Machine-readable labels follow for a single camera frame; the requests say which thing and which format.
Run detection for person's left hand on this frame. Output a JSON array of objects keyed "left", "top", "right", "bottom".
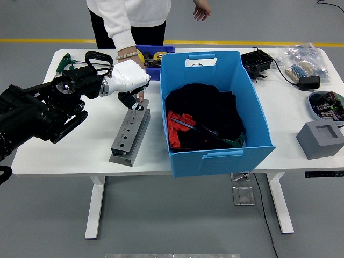
[{"left": 192, "top": 0, "right": 212, "bottom": 22}]

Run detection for person's right hand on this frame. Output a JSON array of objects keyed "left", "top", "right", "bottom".
[{"left": 117, "top": 55, "right": 147, "bottom": 102}]

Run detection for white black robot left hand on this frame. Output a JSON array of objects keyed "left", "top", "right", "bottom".
[{"left": 106, "top": 59, "right": 152, "bottom": 111}]

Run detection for grey metal tool holder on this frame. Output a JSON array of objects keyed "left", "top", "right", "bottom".
[{"left": 109, "top": 99, "right": 152, "bottom": 167}]

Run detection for large green T-handle hex key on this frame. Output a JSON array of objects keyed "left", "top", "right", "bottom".
[{"left": 170, "top": 117, "right": 247, "bottom": 148}]

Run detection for yellow lemon-shaped ball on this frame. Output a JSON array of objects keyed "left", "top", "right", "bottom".
[{"left": 135, "top": 50, "right": 146, "bottom": 67}]

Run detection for dark blue plastic bin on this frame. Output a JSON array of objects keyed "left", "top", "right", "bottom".
[{"left": 135, "top": 45, "right": 176, "bottom": 81}]

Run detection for person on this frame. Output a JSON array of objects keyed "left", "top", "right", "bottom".
[{"left": 85, "top": 0, "right": 212, "bottom": 102}]

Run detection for black plastic tray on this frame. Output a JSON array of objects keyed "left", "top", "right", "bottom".
[{"left": 240, "top": 49, "right": 274, "bottom": 80}]

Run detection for red cloth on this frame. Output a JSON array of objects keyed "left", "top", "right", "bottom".
[{"left": 167, "top": 110, "right": 198, "bottom": 150}]

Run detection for black cloth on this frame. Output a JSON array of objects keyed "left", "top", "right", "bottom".
[{"left": 164, "top": 83, "right": 247, "bottom": 151}]

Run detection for clear plastic parts bags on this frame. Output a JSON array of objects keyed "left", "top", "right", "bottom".
[{"left": 274, "top": 42, "right": 330, "bottom": 84}]

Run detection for tan resistor strip bundle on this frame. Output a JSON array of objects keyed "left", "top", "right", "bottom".
[{"left": 285, "top": 61, "right": 314, "bottom": 83}]

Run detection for light blue plastic crate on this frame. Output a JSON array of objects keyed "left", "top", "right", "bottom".
[{"left": 159, "top": 50, "right": 277, "bottom": 178}]

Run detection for black power adapter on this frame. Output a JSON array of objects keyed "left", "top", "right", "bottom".
[{"left": 298, "top": 76, "right": 321, "bottom": 91}]

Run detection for white table leg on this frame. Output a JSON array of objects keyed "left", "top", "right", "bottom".
[
  {"left": 266, "top": 172, "right": 295, "bottom": 234},
  {"left": 84, "top": 176, "right": 106, "bottom": 240}
]

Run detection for pale blue tray with electronics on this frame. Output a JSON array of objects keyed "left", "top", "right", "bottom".
[{"left": 307, "top": 91, "right": 344, "bottom": 121}]

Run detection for grey foam block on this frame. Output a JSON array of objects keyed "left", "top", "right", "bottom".
[{"left": 296, "top": 121, "right": 344, "bottom": 160}]

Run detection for black table control panel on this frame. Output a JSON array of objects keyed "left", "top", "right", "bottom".
[{"left": 304, "top": 170, "right": 344, "bottom": 178}]

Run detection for beaded wrist bracelet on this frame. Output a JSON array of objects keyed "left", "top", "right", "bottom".
[{"left": 115, "top": 51, "right": 141, "bottom": 60}]

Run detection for long green T-handle hex key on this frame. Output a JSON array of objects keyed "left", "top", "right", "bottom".
[{"left": 55, "top": 53, "right": 87, "bottom": 77}]

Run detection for black adapter cord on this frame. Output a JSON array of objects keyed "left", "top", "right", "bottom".
[{"left": 271, "top": 59, "right": 300, "bottom": 87}]

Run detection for black cable loop on floor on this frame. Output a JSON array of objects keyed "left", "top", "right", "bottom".
[{"left": 316, "top": 0, "right": 344, "bottom": 13}]

